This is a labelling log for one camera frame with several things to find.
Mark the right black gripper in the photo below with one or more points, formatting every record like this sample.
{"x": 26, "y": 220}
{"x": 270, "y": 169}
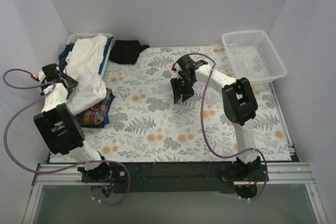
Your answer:
{"x": 184, "y": 85}

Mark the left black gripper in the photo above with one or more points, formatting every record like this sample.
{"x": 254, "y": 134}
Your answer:
{"x": 70, "y": 83}

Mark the white long sleeve shirt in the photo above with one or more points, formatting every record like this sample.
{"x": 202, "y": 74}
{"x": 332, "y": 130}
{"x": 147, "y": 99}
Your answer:
{"x": 91, "y": 89}

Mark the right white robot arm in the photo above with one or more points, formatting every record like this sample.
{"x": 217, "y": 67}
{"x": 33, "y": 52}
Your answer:
{"x": 239, "y": 104}

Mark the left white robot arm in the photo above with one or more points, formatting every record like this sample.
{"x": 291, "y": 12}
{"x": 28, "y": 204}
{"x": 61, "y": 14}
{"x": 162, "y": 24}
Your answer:
{"x": 59, "y": 128}

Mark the navy garment in basket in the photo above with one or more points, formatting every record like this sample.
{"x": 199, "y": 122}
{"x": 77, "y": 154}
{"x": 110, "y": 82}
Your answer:
{"x": 62, "y": 57}

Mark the folded white shirt in basket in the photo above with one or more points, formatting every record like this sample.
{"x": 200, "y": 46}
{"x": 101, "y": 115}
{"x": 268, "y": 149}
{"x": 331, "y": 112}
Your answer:
{"x": 86, "y": 56}

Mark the red plaid shirt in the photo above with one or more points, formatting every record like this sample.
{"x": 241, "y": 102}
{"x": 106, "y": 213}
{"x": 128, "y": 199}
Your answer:
{"x": 95, "y": 114}

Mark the left white plastic basket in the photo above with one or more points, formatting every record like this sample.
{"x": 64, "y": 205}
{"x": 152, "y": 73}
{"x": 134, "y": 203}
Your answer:
{"x": 73, "y": 38}

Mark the white plastic basket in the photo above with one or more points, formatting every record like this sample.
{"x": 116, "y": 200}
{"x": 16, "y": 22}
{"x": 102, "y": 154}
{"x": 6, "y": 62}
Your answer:
{"x": 73, "y": 38}
{"x": 252, "y": 55}

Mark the floral patterned table mat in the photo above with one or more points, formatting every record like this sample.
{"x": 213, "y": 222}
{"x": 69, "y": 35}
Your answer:
{"x": 145, "y": 124}

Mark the black folded garment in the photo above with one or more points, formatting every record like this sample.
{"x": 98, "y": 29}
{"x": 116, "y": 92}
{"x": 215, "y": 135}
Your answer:
{"x": 126, "y": 52}

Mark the right white plastic basket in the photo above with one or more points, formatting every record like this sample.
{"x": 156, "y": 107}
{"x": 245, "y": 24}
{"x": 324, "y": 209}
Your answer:
{"x": 252, "y": 55}

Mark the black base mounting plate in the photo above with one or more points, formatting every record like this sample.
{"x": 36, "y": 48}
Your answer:
{"x": 166, "y": 177}

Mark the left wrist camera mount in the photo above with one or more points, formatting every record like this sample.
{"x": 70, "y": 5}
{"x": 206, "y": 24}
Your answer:
{"x": 39, "y": 77}

